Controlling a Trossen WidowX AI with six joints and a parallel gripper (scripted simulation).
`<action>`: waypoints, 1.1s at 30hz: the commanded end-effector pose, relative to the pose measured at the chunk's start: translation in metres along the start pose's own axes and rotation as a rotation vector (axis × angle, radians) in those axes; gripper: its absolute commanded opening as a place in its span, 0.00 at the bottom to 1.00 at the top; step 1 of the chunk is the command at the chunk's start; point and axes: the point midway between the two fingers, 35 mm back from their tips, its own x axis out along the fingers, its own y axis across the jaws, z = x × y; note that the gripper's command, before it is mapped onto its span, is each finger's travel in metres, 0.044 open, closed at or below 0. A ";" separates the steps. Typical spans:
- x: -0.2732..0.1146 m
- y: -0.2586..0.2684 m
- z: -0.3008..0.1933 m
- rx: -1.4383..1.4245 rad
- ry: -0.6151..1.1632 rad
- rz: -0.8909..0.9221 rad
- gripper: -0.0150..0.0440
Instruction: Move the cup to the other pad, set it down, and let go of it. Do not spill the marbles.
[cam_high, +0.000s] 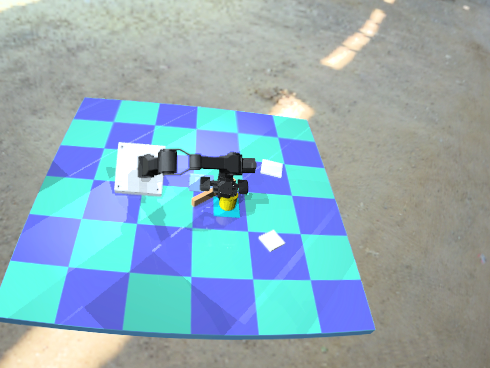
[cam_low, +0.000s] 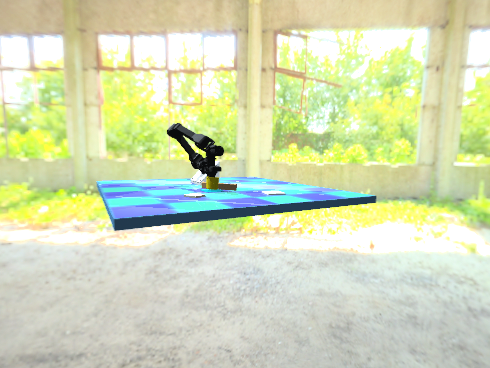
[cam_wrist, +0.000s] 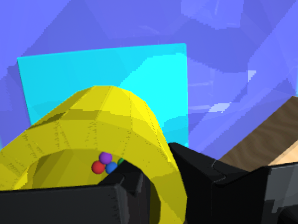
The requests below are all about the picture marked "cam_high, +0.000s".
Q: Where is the tan wooden bar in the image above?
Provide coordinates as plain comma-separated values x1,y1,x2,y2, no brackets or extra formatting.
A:
191,188,217,207

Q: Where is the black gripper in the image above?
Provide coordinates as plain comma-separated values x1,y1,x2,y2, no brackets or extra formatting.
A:
199,172,249,201

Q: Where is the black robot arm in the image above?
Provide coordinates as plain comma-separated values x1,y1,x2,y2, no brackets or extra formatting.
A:
137,148,257,199

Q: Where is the yellow cup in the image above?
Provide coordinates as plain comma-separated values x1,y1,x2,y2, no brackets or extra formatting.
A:
219,192,238,211

